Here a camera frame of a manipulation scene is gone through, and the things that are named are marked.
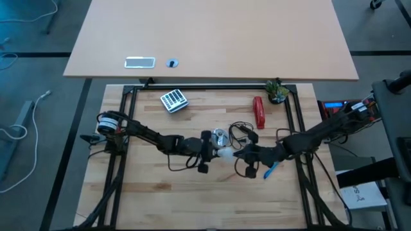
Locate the red stapler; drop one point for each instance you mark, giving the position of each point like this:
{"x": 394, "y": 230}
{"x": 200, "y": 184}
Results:
{"x": 258, "y": 112}

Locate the white lightbulb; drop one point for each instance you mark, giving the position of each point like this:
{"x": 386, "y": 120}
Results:
{"x": 228, "y": 154}

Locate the dark grey cart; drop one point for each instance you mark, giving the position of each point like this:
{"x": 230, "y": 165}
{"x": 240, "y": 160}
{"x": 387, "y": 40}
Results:
{"x": 391, "y": 112}

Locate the small potted succulent plant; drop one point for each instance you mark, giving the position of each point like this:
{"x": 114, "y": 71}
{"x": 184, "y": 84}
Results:
{"x": 276, "y": 91}

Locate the white paper bag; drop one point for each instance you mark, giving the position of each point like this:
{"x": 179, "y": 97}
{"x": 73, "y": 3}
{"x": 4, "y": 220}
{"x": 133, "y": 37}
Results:
{"x": 363, "y": 195}

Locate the black clamp device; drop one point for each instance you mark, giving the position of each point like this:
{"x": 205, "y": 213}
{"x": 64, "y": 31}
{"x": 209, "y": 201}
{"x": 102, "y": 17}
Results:
{"x": 91, "y": 138}

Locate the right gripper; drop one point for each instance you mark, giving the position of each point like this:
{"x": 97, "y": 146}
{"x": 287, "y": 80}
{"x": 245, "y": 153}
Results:
{"x": 266, "y": 155}

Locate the silver calculator with dark keys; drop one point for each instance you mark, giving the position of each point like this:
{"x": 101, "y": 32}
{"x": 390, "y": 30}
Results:
{"x": 174, "y": 100}

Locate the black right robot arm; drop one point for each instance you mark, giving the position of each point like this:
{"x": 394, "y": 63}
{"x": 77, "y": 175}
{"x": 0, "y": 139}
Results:
{"x": 308, "y": 138}

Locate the blue pen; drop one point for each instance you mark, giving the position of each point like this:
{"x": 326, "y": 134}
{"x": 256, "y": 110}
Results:
{"x": 269, "y": 171}

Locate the grey desk foot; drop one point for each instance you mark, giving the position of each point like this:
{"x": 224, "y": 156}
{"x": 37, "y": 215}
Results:
{"x": 22, "y": 115}

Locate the tan desk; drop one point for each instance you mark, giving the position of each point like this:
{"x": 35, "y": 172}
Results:
{"x": 208, "y": 32}

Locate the black caster wheel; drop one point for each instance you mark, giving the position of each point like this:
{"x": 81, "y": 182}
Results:
{"x": 375, "y": 4}

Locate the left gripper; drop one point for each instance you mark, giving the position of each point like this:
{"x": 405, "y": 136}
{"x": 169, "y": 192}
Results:
{"x": 196, "y": 149}

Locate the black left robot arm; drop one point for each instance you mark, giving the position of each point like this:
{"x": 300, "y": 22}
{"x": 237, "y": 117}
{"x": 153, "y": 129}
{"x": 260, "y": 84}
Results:
{"x": 144, "y": 131}

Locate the black aluminium table frame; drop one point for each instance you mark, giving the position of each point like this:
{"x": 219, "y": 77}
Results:
{"x": 224, "y": 86}

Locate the chrome lamp socket base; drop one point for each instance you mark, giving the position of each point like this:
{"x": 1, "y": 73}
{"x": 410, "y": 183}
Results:
{"x": 220, "y": 137}

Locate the red power supply unit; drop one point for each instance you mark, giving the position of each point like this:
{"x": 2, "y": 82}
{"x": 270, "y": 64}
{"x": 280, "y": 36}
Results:
{"x": 334, "y": 105}

